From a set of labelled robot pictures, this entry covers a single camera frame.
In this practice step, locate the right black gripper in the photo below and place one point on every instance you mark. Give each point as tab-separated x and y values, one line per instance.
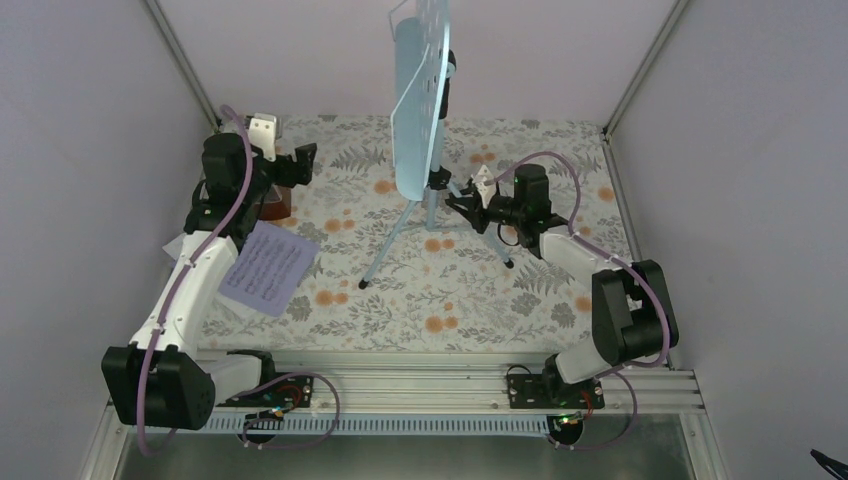
474	213

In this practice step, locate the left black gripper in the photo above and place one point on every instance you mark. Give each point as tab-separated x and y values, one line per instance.
304	164

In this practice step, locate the brown wooden metronome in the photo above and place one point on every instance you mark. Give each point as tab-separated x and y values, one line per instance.
276	205

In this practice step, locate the sheet music pages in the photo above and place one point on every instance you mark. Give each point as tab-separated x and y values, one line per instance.
269	269

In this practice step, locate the light blue music stand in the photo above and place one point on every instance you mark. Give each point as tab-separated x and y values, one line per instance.
423	66

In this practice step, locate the white sheet music page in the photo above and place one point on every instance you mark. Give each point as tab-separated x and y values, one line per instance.
174	247

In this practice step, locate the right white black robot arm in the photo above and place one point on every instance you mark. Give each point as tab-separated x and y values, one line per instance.
631	316

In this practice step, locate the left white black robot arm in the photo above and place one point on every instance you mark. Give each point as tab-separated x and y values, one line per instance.
154	380

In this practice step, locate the floral patterned table cloth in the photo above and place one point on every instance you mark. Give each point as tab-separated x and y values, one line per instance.
445	290

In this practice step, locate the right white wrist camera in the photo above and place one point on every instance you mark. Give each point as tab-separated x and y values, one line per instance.
485	185

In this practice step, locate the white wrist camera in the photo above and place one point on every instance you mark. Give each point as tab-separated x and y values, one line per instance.
263	131
485	185

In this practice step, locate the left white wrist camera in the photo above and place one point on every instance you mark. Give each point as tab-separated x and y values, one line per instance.
263	131

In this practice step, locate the aluminium mounting rail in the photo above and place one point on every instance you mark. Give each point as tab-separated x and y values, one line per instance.
473	383

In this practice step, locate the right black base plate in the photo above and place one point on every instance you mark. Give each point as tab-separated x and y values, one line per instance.
537	391

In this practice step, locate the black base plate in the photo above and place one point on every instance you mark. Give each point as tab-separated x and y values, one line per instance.
537	391
286	391

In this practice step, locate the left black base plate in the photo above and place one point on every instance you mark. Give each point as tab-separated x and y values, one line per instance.
286	391

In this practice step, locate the grey slotted cable duct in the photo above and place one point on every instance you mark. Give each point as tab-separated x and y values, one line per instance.
426	424

